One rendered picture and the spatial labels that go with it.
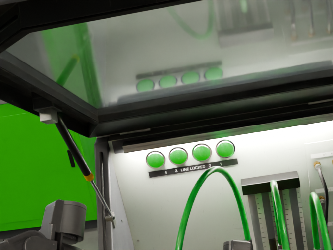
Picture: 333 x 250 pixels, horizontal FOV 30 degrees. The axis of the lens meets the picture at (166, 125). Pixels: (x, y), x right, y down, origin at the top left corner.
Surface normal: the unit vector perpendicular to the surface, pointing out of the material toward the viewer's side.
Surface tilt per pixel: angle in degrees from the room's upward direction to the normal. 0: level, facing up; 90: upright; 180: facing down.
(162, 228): 90
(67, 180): 90
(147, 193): 90
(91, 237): 0
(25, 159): 90
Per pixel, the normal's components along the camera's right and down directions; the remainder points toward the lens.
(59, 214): 0.61, -0.35
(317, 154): -0.06, 0.36
